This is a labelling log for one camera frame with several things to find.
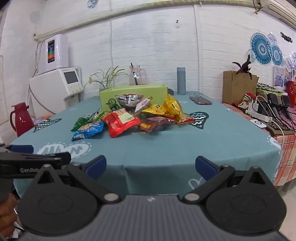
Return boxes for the grey blue thermos bottle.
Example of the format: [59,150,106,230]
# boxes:
[177,67,187,95]

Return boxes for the glass vase with yellow flowers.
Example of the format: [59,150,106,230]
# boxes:
[84,66,129,93]

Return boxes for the purple leaf plant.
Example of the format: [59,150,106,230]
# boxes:
[232,54,252,80]

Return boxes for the white wireless charger pad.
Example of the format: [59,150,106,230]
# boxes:
[251,119,266,130]

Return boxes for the red vase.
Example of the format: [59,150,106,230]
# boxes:
[287,81,296,102]

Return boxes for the brown cardboard box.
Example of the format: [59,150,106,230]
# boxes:
[223,71,259,105]

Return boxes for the red thermos jug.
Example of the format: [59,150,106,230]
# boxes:
[10,102,35,138]

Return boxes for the green snack packet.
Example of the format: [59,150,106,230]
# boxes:
[70,111,105,132]

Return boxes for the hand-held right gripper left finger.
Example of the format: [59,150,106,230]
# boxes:
[35,155,122,204]

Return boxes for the wall picture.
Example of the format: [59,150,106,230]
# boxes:
[274,66,286,88]

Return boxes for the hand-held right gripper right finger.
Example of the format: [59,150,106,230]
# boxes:
[181,156,269,205]

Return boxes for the white pink snack packet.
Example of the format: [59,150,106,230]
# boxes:
[135,97,153,113]

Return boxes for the glass pitcher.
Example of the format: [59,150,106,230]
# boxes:
[129,62,148,86]

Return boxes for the red plaid tablecloth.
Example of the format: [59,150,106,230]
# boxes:
[222,102,296,186]

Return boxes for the patterned fabric pouch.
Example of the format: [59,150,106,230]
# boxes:
[238,93,256,109]

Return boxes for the white power strip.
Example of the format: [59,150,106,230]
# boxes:
[245,102,272,122]

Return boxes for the black stirring stick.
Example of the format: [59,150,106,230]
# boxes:
[130,62,140,86]

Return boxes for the blue snack packet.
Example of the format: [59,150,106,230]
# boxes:
[71,122,105,142]

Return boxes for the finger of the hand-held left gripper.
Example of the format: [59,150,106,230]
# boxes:
[0,144,34,154]

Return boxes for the person's left hand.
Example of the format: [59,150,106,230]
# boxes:
[0,195,18,239]

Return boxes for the white water dispenser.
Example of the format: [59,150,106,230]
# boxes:
[29,67,84,115]

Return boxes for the large blue paper fan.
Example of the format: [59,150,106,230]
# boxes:
[251,33,273,65]

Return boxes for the yellow green-label snack packet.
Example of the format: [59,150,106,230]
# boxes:
[142,104,169,117]

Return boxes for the horizontal wall pipe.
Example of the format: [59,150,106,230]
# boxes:
[35,0,255,40]

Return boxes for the green cardboard box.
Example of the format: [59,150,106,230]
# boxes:
[99,85,168,112]

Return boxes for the white air conditioner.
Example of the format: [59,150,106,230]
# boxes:
[253,0,296,26]

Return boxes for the silver foil snack packet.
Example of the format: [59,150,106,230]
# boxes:
[115,93,144,107]

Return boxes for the dark brown snack packet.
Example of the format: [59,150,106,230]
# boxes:
[138,116,178,132]

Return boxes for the medium blue paper fan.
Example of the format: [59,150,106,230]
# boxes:
[270,44,283,66]

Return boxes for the small red yellow snack packet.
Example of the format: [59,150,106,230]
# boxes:
[177,117,197,126]

